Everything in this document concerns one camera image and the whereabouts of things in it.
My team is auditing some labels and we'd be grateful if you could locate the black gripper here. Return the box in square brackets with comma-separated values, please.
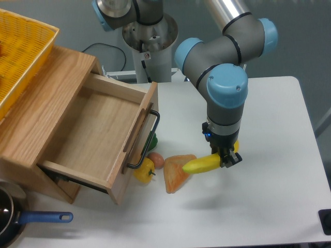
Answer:
[202, 122, 243, 168]

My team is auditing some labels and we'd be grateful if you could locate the yellow banana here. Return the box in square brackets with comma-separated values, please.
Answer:
[182, 145, 225, 174]

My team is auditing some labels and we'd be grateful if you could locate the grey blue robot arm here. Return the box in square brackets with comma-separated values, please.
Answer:
[92, 1, 278, 167]

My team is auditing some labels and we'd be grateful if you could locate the open wooden top drawer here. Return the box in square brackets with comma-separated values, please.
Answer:
[38, 74, 160, 204]

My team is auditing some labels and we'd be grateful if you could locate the wooden drawer cabinet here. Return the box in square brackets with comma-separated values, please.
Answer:
[1, 46, 102, 204]

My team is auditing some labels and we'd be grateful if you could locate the toasted sandwich triangle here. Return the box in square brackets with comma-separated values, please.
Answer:
[163, 154, 196, 194]

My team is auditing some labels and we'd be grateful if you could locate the brown egg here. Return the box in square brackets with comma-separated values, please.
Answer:
[147, 152, 164, 169]

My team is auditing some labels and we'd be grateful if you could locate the green bell pepper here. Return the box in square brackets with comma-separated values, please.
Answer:
[148, 133, 158, 151]

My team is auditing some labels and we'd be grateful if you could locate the yellow bell pepper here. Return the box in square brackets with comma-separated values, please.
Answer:
[133, 158, 155, 184]

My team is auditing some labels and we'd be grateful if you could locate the black corner object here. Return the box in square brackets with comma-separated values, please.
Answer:
[318, 209, 331, 236]

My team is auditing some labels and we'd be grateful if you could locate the yellow plastic basket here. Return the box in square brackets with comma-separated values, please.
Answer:
[1, 9, 59, 118]

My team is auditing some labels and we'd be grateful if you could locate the black metal drawer handle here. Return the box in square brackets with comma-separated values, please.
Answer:
[126, 110, 160, 169]

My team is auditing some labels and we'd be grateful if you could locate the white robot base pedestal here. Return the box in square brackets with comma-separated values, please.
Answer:
[122, 13, 178, 84]

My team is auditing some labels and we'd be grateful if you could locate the black cable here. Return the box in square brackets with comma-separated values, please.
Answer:
[81, 42, 127, 73]

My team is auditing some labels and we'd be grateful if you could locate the blue handled frying pan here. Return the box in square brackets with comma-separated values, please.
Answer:
[1, 181, 73, 247]

